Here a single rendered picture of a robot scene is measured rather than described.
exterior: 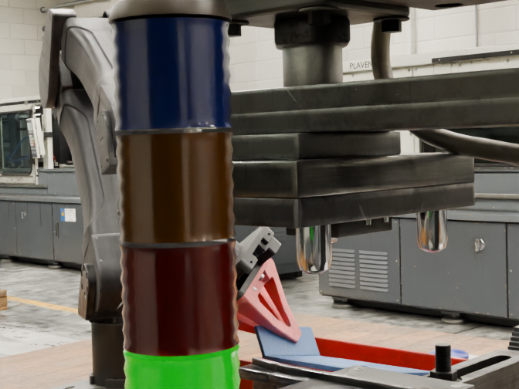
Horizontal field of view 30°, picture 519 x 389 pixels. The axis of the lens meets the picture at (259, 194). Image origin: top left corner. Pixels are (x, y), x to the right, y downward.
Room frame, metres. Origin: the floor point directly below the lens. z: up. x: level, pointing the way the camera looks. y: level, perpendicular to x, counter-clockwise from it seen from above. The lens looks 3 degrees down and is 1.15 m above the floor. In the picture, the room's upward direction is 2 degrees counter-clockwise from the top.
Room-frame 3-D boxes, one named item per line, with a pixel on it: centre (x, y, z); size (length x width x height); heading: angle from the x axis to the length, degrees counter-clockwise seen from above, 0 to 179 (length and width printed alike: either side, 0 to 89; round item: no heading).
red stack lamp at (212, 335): (0.31, 0.03, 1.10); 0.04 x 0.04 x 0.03
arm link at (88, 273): (0.98, 0.14, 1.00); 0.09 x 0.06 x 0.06; 112
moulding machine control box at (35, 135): (9.30, 2.11, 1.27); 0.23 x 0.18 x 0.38; 133
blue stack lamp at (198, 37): (0.31, 0.03, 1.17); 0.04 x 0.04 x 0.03
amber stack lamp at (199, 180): (0.31, 0.03, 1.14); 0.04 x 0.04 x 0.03
